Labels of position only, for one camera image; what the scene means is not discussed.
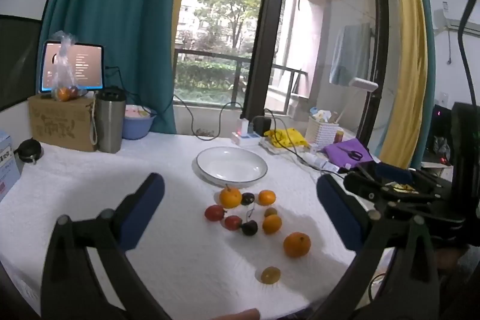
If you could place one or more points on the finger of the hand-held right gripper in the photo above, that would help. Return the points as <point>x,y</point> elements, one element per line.
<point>393,172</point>
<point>360,185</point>

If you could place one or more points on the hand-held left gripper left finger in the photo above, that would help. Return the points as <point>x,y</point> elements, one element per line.
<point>144,207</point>

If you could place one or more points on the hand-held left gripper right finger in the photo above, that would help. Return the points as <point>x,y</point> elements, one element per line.
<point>337,215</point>

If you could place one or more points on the large orange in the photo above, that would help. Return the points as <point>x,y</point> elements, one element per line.
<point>297,245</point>

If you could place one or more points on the small orange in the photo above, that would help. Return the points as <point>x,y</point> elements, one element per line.
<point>267,197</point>
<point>272,224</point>

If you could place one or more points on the green grape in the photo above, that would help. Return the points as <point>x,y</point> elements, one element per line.
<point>270,212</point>

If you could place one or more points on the red tomato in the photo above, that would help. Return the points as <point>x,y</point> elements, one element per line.
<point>214,212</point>
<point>233,223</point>

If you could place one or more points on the orange with stem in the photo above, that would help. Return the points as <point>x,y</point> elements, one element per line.
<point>230,197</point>

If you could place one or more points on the dark cherry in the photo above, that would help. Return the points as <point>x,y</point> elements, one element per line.
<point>249,228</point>

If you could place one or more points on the yellow-brown longan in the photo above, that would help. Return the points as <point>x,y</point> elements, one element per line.
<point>270,275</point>

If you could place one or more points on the dark plum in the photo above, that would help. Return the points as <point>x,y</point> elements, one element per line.
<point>247,199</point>

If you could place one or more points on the white plate with dark rim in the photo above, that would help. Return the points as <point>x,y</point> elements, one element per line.
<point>231,166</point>

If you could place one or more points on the person's left hand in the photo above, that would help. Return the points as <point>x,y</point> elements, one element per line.
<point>240,315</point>

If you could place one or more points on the black scissors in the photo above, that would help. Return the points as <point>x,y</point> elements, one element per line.
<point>354,155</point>

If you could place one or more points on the purple cloth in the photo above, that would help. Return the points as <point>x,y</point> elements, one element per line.
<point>337,151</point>

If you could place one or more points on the white tube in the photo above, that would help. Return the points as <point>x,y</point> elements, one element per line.
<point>315,159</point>

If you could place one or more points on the white woven basket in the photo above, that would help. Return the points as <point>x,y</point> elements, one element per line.
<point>320,134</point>

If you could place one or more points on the printed packets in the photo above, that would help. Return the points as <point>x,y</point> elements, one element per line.
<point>320,114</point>

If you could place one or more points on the blue bowl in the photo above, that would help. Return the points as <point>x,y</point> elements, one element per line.
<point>138,127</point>

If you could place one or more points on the yellow plastic bag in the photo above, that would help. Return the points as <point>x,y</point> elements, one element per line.
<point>288,138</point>

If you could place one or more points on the stainless steel tumbler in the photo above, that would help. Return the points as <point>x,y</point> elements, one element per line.
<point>110,125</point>

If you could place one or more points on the folded white cloth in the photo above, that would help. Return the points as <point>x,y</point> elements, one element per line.
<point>273,149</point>

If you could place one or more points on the white desk lamp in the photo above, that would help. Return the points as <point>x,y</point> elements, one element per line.
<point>363,84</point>

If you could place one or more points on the white inner bowl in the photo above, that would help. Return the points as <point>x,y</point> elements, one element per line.
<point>134,112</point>

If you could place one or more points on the teal curtain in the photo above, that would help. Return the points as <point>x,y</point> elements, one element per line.
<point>112,5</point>
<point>429,54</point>

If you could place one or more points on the black power adapter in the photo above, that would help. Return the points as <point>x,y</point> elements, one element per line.
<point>262,125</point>

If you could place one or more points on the cardboard box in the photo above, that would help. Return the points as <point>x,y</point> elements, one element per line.
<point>60,125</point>

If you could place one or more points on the white power strip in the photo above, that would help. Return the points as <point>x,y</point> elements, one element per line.
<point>243,140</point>

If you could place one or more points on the light blue towel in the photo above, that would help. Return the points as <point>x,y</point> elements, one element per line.
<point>350,54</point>

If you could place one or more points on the black round device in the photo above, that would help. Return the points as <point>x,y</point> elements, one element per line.
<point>29,150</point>

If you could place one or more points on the white charger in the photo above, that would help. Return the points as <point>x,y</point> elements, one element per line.
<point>243,125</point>

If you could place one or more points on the white air conditioner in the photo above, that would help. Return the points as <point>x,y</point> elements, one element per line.
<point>450,18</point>

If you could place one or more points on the clear plastic bag with oranges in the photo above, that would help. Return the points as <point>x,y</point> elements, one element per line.
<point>63,91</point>

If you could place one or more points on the blue and white carton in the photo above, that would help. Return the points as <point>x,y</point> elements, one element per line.
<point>7,162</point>

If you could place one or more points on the tablet with lit screen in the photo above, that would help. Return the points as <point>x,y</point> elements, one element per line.
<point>86,69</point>

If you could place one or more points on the balcony railing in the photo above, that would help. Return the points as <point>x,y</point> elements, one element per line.
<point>210,55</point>

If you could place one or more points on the dark door frame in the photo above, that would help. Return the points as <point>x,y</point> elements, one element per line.
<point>266,24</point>

